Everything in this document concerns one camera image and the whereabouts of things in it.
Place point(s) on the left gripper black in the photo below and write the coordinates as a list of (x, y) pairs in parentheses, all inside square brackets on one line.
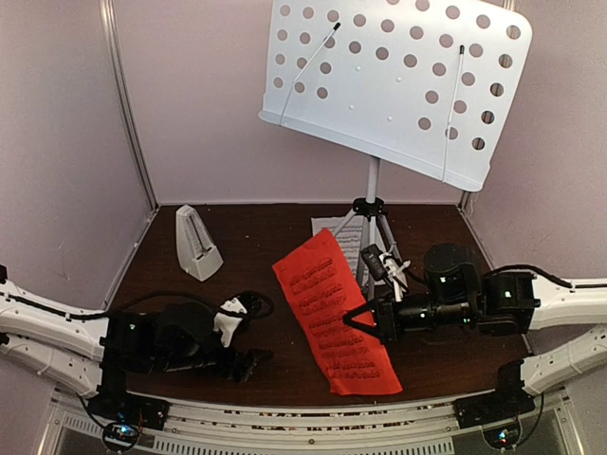
[(247, 364)]

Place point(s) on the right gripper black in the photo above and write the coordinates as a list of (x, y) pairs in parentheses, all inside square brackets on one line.
[(386, 329)]

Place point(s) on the red sheet music page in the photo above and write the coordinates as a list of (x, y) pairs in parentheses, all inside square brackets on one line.
[(320, 288)]

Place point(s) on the grey metronome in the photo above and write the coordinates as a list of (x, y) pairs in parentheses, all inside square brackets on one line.
[(197, 253)]

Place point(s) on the white perforated music stand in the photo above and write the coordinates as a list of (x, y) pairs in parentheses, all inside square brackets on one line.
[(426, 85)]

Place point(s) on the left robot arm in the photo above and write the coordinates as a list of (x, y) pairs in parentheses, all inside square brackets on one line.
[(161, 332)]

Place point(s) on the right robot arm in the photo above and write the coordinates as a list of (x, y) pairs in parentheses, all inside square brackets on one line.
[(509, 300)]

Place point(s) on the white sheet music page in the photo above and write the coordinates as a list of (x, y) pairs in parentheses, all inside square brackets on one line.
[(349, 238)]

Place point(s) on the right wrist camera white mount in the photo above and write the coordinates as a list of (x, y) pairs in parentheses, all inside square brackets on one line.
[(386, 267)]

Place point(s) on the aluminium front rail frame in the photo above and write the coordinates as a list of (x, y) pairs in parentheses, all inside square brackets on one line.
[(415, 427)]

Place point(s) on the right aluminium corner post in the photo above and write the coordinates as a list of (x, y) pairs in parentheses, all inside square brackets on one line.
[(465, 204)]

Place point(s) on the aluminium corner post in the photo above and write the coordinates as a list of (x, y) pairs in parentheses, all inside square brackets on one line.
[(111, 34), (465, 204)]

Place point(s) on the left aluminium corner post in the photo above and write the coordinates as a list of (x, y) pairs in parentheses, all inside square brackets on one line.
[(111, 34)]

